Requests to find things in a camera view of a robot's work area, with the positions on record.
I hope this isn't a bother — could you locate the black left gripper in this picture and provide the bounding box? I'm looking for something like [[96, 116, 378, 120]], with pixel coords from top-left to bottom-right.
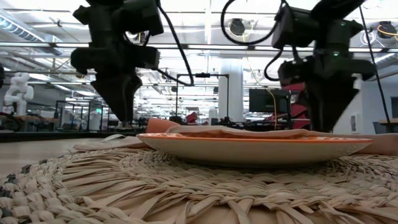
[[70, 34, 161, 123]]

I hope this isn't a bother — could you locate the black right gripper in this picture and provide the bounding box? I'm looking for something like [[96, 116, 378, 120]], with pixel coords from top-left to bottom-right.
[[278, 49, 376, 131]]

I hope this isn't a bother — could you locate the orange-handled metal spoon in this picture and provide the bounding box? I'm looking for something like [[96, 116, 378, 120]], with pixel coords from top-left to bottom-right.
[[101, 133, 127, 143]]

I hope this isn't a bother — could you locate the orange plastic cup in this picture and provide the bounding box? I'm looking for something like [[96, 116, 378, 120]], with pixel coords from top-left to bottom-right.
[[146, 118, 181, 134]]

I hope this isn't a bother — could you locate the orange white patterned plate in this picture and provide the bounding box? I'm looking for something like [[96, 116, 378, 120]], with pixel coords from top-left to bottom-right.
[[136, 132, 374, 169]]

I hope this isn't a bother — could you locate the beige cloth napkin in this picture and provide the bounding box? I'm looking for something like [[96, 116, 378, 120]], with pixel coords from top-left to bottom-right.
[[73, 124, 398, 156]]

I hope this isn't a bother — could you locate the round woven straw placemat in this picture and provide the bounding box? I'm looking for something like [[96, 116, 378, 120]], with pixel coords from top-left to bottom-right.
[[0, 145, 398, 224]]

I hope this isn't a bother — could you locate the rack of red bins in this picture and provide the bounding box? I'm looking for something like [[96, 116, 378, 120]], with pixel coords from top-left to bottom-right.
[[281, 82, 312, 130]]

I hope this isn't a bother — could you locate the black monitor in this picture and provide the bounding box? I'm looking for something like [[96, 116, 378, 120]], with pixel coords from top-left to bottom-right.
[[248, 88, 292, 113]]

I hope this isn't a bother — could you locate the black pole stand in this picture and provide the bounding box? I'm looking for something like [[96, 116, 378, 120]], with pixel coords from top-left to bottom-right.
[[175, 73, 230, 125]]

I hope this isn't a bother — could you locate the cluttered background workbench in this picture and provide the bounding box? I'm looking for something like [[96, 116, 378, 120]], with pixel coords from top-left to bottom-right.
[[0, 113, 60, 131]]

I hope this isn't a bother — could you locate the white building column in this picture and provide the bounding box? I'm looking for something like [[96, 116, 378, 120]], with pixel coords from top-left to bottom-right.
[[218, 58, 244, 124]]

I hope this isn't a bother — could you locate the yellow hanging cable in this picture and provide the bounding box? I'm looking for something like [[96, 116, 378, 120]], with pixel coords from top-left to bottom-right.
[[264, 88, 278, 130]]

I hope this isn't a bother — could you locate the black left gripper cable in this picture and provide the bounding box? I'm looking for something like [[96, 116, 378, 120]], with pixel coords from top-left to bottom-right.
[[155, 0, 195, 87]]

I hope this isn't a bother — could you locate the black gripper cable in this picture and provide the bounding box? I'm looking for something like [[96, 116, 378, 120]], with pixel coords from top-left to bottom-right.
[[220, 0, 289, 82], [155, 0, 195, 87]]

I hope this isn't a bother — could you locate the black ceiling cord reel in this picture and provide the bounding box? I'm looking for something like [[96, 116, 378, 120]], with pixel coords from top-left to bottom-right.
[[228, 17, 247, 37], [377, 21, 398, 40]]

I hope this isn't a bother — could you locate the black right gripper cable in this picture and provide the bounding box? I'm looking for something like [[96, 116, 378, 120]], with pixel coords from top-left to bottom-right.
[[220, 0, 289, 82]]

